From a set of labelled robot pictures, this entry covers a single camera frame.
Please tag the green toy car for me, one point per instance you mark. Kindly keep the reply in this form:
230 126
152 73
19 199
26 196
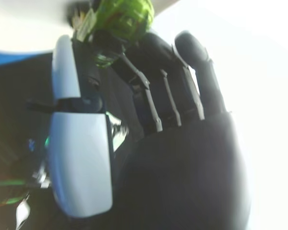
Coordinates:
124 16

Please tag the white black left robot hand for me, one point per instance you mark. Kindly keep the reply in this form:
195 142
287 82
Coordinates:
170 167

